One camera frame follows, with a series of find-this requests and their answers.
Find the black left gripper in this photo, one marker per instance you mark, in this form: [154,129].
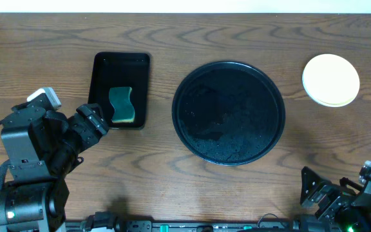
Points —
[84,123]

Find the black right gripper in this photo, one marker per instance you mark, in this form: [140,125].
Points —
[342,195]

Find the green yellow sponge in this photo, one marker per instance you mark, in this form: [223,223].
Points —
[124,111]

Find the yellow plate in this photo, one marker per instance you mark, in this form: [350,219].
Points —
[330,80]

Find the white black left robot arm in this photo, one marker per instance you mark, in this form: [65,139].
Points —
[36,203]

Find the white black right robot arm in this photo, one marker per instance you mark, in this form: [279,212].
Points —
[357,217]

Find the black rectangular water tray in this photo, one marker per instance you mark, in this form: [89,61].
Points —
[117,69]

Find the black round serving tray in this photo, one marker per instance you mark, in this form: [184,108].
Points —
[228,113]

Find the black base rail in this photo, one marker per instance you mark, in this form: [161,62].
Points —
[108,221]

